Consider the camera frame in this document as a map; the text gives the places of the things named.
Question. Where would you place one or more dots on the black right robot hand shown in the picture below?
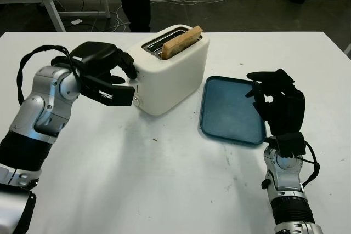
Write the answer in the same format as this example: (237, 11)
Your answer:
(288, 110)

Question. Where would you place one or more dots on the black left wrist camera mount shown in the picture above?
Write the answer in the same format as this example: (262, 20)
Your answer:
(118, 95)

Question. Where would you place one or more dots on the round toaster dial knob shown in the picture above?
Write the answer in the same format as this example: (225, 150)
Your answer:
(137, 101)

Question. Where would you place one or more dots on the white paper sheet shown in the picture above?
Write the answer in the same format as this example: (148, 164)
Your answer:
(76, 21)

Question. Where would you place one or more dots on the slice of brown bread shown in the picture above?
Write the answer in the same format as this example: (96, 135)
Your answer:
(181, 42)

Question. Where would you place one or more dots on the blue plastic tray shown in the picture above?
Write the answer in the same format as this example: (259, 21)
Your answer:
(233, 108)

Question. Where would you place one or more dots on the white two-slot toaster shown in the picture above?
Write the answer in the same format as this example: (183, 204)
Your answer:
(172, 83)

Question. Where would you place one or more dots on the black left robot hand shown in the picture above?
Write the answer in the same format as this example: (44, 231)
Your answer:
(96, 53)

